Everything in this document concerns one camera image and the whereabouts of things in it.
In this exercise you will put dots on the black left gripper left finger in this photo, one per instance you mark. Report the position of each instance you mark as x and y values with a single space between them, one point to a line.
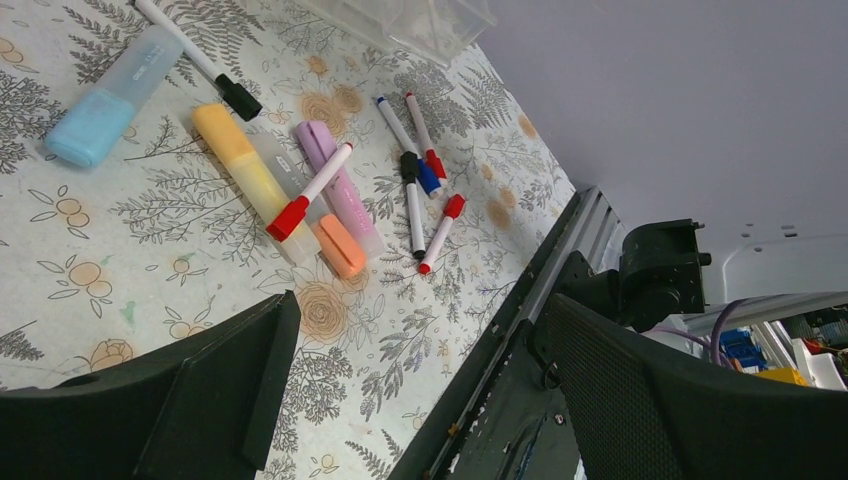
204 407

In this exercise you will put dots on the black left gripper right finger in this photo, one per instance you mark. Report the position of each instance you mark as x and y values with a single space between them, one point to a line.
643 410

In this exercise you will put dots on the white plastic drawer unit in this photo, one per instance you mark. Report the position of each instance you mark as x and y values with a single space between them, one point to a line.
436 30

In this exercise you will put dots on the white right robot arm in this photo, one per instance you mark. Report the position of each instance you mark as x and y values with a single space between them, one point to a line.
662 271

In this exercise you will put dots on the red cap marker on highlighters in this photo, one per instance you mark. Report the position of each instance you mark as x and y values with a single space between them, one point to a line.
295 211

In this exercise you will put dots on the orange cap yellow highlighter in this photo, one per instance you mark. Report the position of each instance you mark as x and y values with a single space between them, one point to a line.
232 147

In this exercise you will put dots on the floral table cloth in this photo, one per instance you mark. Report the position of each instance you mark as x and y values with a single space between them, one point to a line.
156 244

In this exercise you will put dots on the pink purple highlighter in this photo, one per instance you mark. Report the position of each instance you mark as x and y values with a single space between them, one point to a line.
319 145

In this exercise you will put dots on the red cap marker lowest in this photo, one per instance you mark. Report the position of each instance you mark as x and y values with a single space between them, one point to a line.
452 210

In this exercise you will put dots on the blue highlighter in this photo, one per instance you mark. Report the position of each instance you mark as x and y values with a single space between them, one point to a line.
96 122

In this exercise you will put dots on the black cap whiteboard marker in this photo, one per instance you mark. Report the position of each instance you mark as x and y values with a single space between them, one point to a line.
234 94

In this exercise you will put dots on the blue cap marker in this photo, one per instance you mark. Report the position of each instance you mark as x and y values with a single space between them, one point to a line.
427 178

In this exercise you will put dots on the red cap marker upper right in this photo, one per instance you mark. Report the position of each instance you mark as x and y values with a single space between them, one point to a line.
431 159

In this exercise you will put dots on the black cap marker right group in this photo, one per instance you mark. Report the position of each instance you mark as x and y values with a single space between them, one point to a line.
409 168

